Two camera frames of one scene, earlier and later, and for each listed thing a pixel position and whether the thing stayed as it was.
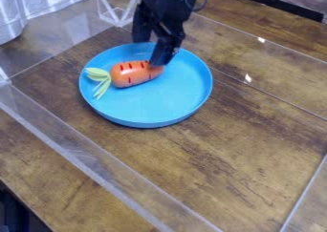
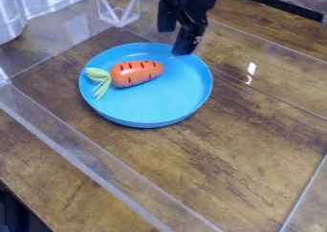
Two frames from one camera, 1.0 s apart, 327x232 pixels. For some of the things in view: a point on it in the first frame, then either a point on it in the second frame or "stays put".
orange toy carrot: [126, 74] stays put
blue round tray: [154, 104] stays put
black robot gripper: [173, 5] to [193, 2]
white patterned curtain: [21, 2] stays put
